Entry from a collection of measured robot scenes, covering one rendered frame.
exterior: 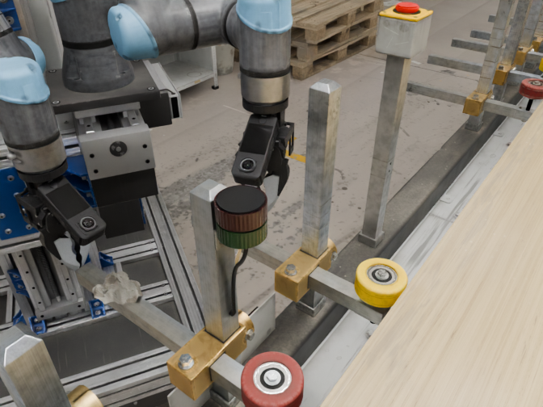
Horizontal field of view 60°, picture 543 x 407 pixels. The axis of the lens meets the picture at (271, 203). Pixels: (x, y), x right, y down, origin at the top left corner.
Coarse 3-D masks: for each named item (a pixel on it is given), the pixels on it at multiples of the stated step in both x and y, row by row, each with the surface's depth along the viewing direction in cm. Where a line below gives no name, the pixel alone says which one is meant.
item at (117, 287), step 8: (112, 272) 78; (120, 272) 81; (104, 280) 79; (112, 280) 78; (120, 280) 78; (128, 280) 79; (96, 288) 76; (104, 288) 77; (112, 288) 77; (120, 288) 76; (128, 288) 78; (136, 288) 77; (96, 296) 76; (104, 296) 76; (112, 296) 76; (120, 296) 75; (128, 296) 76; (136, 296) 76
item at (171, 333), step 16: (80, 272) 81; (96, 272) 81; (112, 304) 78; (128, 304) 75; (144, 304) 75; (144, 320) 73; (160, 320) 73; (160, 336) 72; (176, 336) 70; (192, 336) 70; (224, 368) 66; (240, 368) 66; (224, 384) 66; (240, 384) 64; (240, 400) 65
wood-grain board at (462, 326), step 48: (528, 144) 110; (480, 192) 94; (528, 192) 94; (480, 240) 82; (528, 240) 82; (432, 288) 73; (480, 288) 73; (528, 288) 73; (384, 336) 65; (432, 336) 65; (480, 336) 65; (528, 336) 65; (336, 384) 59; (384, 384) 59; (432, 384) 59; (480, 384) 59; (528, 384) 59
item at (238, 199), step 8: (224, 192) 54; (232, 192) 54; (240, 192) 54; (248, 192) 54; (256, 192) 54; (224, 200) 53; (232, 200) 53; (240, 200) 53; (248, 200) 53; (256, 200) 53; (264, 200) 53; (224, 208) 51; (232, 208) 51; (240, 208) 51; (248, 208) 51; (256, 208) 51; (216, 232) 56; (240, 232) 52; (216, 240) 57; (216, 248) 58; (240, 264) 59; (232, 280) 62; (232, 288) 63; (232, 296) 64; (232, 304) 65; (232, 312) 66
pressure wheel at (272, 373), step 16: (272, 352) 62; (256, 368) 61; (272, 368) 61; (288, 368) 60; (256, 384) 59; (272, 384) 59; (288, 384) 59; (256, 400) 57; (272, 400) 57; (288, 400) 57
